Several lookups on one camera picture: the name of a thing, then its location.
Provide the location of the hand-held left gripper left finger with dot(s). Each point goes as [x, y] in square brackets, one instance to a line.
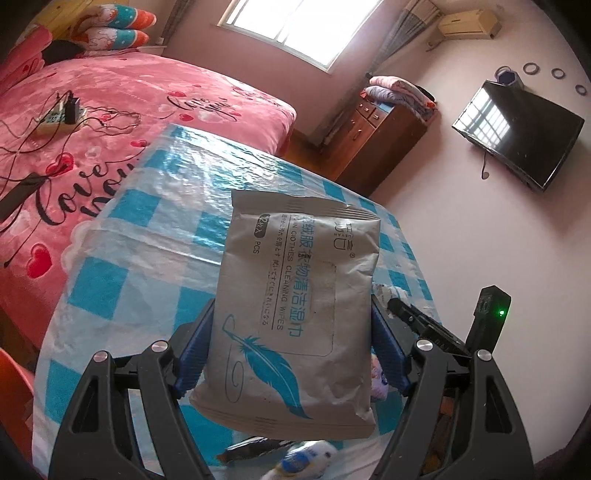
[194, 355]

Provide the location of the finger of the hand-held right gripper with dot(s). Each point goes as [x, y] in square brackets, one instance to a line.
[429, 327]

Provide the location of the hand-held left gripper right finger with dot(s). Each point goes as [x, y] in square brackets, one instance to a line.
[388, 355]

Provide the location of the white tissue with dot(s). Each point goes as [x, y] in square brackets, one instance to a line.
[392, 291]

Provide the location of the grey wet wipes pack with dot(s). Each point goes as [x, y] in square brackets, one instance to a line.
[286, 300]

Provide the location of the white purple printed wrapper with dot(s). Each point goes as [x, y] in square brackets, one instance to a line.
[378, 378]

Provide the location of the blue checked tablecloth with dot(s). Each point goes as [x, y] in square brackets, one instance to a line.
[152, 258]

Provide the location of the dark snack wrapper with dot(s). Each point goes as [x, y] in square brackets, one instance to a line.
[249, 450]

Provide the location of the white blue yellow packet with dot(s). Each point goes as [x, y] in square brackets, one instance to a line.
[300, 461]

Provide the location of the brown wooden cabinet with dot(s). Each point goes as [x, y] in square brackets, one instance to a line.
[378, 143]

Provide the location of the stack of folded blankets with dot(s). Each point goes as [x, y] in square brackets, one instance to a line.
[399, 94]

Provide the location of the flat black device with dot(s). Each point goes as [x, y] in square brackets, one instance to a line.
[21, 196]

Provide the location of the pink bed with blanket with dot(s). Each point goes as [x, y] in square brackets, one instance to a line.
[138, 92]

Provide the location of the white power strip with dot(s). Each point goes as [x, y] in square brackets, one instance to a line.
[51, 123]

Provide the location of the black charger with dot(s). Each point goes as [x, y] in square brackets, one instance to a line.
[71, 110]

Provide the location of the grey curtain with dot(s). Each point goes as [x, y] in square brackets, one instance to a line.
[406, 27]
[171, 21]

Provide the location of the colourful bolster pillow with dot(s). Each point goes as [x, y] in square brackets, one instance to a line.
[120, 18]
[117, 40]

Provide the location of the window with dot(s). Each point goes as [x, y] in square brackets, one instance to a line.
[300, 27]

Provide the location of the black cloth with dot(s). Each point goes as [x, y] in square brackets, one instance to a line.
[64, 50]

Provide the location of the black wall television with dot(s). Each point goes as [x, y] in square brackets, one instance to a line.
[517, 134]

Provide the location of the blue hexagonal wall clock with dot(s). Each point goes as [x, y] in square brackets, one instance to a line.
[508, 77]

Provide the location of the wall air conditioner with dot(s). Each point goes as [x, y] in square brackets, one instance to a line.
[468, 23]

